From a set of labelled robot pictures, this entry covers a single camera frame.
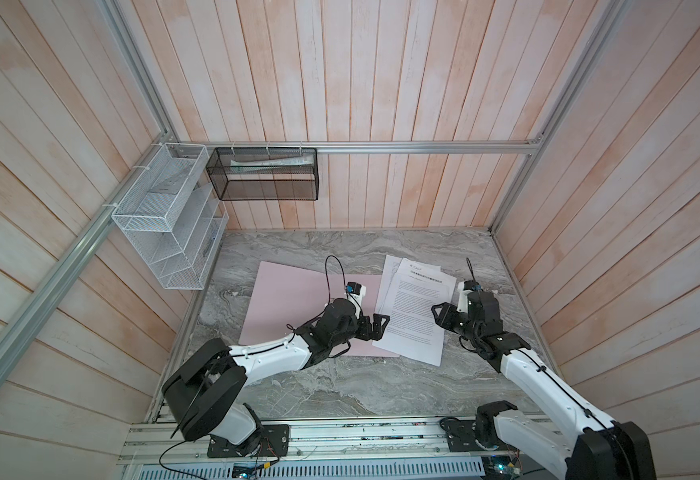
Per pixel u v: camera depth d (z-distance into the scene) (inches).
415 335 36.3
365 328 28.8
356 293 29.3
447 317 29.5
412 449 28.7
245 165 35.6
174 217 28.3
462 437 28.8
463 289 30.5
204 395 16.9
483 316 25.0
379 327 28.9
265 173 41.0
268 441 28.6
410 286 40.9
